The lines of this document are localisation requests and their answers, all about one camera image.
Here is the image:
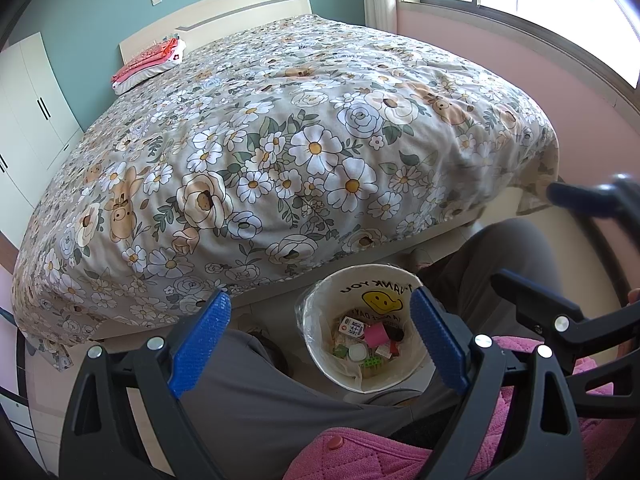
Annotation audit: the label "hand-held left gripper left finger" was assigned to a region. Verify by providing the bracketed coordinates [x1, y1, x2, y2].
[59, 290, 232, 480]

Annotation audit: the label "person's gray pants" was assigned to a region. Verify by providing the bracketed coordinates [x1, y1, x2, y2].
[172, 219, 553, 466]

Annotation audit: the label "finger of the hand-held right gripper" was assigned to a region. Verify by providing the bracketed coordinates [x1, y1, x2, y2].
[490, 269, 587, 341]
[547, 174, 640, 221]

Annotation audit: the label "white smiley-face bin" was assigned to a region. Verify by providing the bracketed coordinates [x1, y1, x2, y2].
[295, 264, 430, 393]

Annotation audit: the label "white printed milk carton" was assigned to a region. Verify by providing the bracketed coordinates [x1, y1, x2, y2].
[340, 314, 366, 340]

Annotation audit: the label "white pillow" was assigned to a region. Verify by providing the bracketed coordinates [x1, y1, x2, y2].
[114, 42, 188, 95]

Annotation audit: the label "floral bed blanket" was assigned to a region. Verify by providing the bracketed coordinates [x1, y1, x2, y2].
[11, 14, 560, 361]

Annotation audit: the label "cream wooden headboard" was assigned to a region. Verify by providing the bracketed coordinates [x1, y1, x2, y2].
[118, 0, 313, 68]

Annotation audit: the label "pink plastic cup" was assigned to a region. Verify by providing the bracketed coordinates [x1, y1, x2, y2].
[364, 322, 392, 348]

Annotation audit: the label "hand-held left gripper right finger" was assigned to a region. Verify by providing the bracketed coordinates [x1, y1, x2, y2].
[410, 285, 586, 480]

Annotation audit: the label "white wardrobe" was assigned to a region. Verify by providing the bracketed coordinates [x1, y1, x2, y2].
[0, 32, 86, 251]

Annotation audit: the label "pink quilted jacket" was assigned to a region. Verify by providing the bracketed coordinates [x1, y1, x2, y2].
[285, 335, 618, 480]

